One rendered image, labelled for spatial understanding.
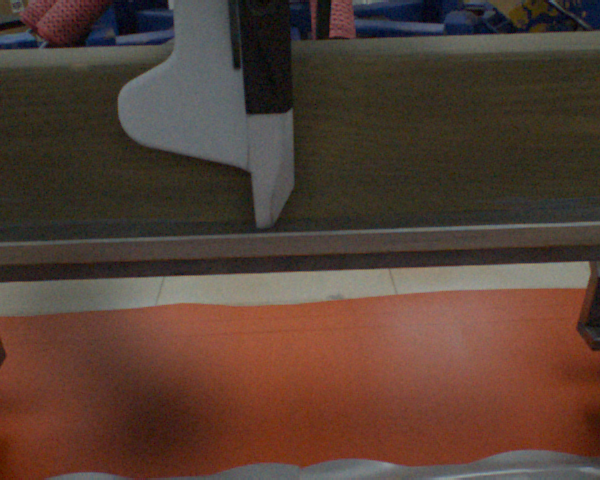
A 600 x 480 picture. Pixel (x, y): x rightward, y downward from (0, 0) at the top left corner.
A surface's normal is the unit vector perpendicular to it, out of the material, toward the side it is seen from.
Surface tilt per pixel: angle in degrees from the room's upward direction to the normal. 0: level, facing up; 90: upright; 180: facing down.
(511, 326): 0
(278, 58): 103
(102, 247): 90
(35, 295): 0
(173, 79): 84
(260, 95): 86
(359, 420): 0
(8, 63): 26
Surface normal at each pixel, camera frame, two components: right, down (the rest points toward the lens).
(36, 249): 0.03, 0.50
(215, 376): -0.03, -0.86
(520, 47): -0.01, -0.55
